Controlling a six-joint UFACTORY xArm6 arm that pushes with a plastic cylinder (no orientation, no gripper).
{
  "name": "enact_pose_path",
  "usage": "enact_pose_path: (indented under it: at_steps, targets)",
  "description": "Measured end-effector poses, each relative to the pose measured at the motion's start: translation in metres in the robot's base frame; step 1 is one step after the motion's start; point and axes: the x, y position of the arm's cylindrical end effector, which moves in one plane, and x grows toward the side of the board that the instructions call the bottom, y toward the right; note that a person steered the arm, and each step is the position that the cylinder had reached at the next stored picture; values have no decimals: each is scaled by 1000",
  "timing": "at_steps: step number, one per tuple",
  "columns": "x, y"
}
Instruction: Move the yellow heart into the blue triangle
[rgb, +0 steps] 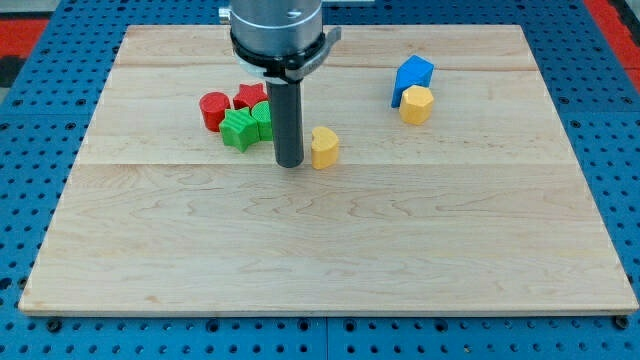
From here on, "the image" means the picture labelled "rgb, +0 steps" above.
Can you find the yellow heart block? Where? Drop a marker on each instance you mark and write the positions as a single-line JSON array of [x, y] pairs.
[[324, 147]]

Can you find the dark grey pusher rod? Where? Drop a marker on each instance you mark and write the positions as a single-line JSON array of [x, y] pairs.
[[286, 121]]

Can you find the blue triangle block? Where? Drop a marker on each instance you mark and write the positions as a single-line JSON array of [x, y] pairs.
[[415, 70]]

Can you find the green cylinder block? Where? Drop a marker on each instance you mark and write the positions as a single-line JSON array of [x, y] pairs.
[[261, 113]]

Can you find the green star block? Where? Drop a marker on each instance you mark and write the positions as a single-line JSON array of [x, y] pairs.
[[239, 129]]

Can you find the red star block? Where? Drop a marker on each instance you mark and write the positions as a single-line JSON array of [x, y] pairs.
[[249, 95]]

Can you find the yellow hexagon block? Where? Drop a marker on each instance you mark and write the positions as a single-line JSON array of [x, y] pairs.
[[416, 105]]

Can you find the red cylinder block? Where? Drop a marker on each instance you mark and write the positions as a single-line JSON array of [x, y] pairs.
[[213, 106]]

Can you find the wooden board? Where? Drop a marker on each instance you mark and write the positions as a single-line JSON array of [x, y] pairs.
[[480, 211]]

